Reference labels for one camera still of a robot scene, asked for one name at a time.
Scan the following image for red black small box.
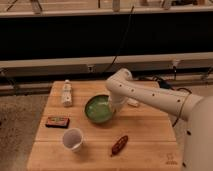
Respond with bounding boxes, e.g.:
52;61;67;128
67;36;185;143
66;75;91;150
45;117;69;128

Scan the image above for green ceramic bowl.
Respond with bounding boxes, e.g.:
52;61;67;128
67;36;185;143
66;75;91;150
84;94;113;124

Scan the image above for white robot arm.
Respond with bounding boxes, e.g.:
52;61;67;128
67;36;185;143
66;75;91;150
106;68;213;171

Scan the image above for white plastic bottle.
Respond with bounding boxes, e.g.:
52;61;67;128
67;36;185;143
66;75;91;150
61;80;72;107

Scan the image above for black hanging cable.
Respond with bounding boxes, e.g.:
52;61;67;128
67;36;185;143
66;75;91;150
100;4;135;75

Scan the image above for black cable on floor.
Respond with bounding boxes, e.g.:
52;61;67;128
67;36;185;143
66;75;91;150
138;75;194;128

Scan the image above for brown sausage toy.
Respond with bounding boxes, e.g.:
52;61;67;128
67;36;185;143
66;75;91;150
111;135;128;156

